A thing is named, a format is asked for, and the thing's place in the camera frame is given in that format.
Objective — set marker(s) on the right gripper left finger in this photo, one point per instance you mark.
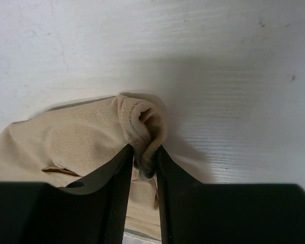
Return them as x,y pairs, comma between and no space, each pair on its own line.
89,210

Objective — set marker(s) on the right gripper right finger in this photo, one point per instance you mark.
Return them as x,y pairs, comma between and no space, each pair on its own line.
194,212

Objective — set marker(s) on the beige t shirt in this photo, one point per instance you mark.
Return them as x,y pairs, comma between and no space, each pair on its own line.
68,142

